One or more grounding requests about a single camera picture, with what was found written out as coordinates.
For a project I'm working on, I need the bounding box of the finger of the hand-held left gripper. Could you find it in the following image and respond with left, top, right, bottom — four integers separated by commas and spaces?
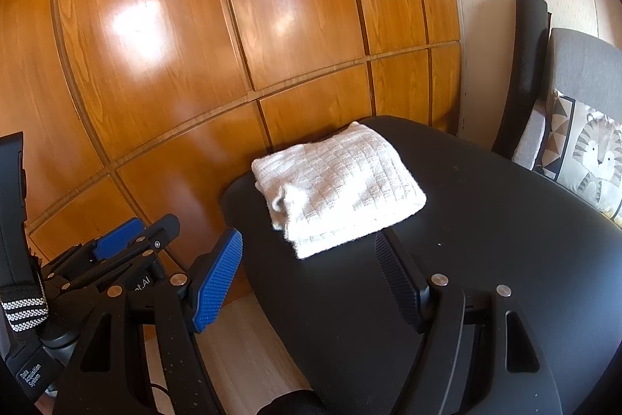
68, 213, 182, 294
51, 217, 147, 280

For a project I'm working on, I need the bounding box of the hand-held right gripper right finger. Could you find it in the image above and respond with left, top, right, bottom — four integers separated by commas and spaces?
374, 229, 564, 415

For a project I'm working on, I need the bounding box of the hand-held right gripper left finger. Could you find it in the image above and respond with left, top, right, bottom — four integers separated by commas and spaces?
51, 228, 244, 415

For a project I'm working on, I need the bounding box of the white knit sweater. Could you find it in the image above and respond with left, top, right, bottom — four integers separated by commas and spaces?
251, 121, 428, 260

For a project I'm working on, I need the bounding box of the wooden wardrobe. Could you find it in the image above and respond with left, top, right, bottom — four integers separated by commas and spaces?
0, 0, 462, 396

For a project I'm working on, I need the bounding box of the tiger print cushion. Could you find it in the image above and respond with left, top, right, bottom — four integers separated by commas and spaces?
532, 88, 622, 228

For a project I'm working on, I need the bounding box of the black rolled mat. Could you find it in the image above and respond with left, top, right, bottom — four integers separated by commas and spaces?
491, 0, 552, 160

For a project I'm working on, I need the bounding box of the grey yellow blue sofa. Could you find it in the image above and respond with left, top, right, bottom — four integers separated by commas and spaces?
510, 27, 622, 182

